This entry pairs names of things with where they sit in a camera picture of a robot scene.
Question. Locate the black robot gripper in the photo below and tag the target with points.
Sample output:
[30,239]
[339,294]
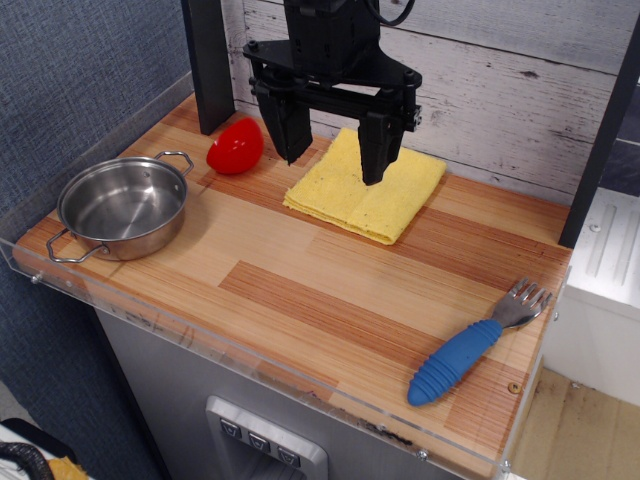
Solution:
[332,62]

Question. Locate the stainless steel pot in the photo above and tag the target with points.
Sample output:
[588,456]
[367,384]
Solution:
[122,209]

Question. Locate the yellow folded towel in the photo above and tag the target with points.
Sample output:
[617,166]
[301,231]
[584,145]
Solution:
[333,190]

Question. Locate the red plastic egg-shaped object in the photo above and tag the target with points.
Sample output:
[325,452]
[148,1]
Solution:
[238,149]

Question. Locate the clear acrylic table guard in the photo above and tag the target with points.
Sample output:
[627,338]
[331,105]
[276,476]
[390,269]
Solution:
[177,349]

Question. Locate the silver toy fridge dispenser panel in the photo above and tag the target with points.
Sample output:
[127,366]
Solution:
[251,447]

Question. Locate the white plastic cabinet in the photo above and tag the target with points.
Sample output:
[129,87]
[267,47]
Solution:
[594,336]

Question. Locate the black left vertical post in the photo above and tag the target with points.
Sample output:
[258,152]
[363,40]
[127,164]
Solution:
[208,54]

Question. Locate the black vertical post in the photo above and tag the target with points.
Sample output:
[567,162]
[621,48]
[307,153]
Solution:
[610,125]
[208,54]

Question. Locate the blue-handled metal spork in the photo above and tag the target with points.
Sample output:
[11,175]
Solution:
[445,368]

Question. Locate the black right vertical post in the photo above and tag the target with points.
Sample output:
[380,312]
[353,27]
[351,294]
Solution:
[610,125]

